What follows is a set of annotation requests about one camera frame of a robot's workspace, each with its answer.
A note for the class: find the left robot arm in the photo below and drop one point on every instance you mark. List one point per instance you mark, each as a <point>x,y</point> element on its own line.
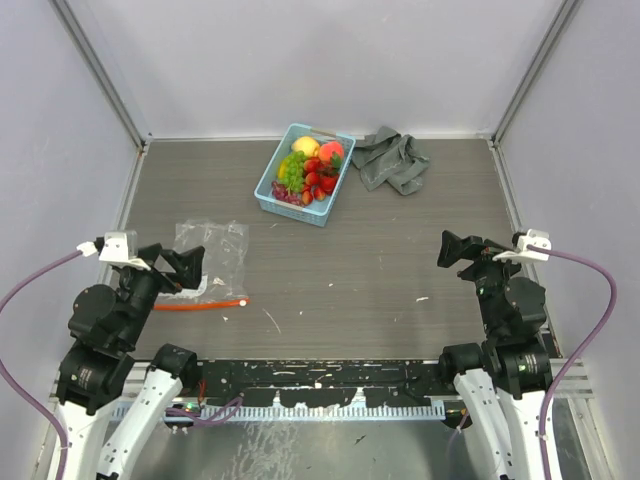
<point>106,324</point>

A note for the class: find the green grape bunch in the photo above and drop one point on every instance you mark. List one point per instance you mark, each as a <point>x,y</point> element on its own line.
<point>295,174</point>

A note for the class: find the yellow apple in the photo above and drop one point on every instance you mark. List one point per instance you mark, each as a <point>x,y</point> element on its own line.
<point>307,145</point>

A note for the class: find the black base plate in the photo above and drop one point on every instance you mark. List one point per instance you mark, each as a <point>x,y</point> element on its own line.
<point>315,384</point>

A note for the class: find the blue plastic basket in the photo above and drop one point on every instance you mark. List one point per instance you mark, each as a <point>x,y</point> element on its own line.
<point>317,213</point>

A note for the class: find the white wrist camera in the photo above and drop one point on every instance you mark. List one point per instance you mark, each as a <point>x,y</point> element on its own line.
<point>530,247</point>
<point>116,248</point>

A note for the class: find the aluminium frame rail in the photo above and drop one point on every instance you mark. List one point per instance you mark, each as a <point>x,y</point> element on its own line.
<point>575,383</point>

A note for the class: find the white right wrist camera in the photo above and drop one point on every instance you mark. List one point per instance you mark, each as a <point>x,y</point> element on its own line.
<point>530,247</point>

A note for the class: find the orange peach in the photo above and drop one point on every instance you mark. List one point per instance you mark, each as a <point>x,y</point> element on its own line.
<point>330,151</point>

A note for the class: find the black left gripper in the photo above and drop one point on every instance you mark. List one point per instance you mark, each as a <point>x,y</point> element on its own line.
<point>189,273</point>

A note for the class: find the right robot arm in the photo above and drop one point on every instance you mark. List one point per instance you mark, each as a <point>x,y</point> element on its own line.
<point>503,381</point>

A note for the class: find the blue slotted cable duct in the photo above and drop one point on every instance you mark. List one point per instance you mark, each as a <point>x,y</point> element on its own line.
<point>356,411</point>

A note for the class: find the red strawberry cluster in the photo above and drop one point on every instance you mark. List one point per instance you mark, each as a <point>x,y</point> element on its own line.
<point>320,180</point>

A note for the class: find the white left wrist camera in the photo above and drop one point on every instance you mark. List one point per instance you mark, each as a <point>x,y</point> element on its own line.
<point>116,248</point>

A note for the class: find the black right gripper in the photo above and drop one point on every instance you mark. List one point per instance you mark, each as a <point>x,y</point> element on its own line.
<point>454,246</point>

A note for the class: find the grey crumpled cloth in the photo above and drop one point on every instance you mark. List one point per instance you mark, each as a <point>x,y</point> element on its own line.
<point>388,156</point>

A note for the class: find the purple grape bunch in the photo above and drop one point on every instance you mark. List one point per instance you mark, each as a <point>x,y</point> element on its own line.
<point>291,196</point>

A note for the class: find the clear zip top bag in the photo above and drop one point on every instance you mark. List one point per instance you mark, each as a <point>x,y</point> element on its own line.
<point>223,267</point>

